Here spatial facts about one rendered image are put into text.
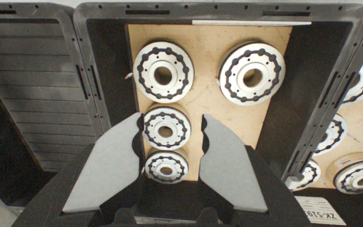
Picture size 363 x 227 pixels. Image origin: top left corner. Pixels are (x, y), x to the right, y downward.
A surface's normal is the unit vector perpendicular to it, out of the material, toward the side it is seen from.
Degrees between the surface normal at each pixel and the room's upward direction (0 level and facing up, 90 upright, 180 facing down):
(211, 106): 0
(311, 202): 90
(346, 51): 0
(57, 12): 0
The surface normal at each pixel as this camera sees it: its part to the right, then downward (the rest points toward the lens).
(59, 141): -0.06, 0.47
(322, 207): 0.01, -0.88
